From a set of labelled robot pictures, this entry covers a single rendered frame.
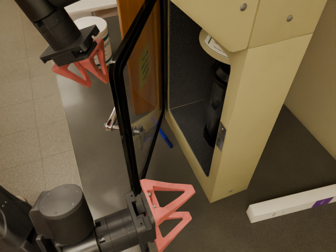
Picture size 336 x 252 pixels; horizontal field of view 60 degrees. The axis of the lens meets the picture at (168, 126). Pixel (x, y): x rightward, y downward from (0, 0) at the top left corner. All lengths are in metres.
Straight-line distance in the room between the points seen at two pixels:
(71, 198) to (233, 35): 0.30
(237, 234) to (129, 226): 0.37
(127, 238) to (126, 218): 0.03
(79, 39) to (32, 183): 1.62
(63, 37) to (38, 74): 2.30
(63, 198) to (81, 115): 0.60
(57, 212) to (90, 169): 0.47
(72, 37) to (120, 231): 0.32
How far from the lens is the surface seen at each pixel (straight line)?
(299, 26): 0.46
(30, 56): 3.07
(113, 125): 0.59
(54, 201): 0.42
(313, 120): 1.03
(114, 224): 0.45
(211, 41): 0.56
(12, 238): 0.46
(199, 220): 0.77
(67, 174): 2.02
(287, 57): 0.49
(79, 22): 1.15
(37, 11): 0.52
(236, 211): 0.79
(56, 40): 0.53
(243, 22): 0.39
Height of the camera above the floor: 1.64
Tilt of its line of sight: 50 degrees down
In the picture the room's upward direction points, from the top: straight up
